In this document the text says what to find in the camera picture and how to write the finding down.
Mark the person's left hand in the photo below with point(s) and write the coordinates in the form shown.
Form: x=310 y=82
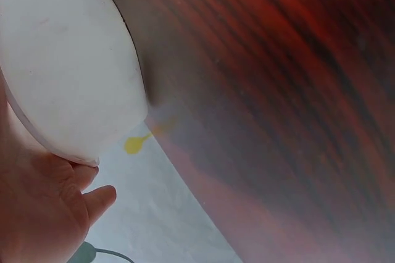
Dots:
x=34 y=207

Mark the person's left fingers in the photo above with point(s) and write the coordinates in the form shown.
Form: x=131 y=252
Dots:
x=100 y=198

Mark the white bowl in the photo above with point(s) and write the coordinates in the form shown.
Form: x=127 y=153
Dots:
x=64 y=68

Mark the yellow blob-shaped mark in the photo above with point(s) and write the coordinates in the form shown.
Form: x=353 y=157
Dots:
x=133 y=145

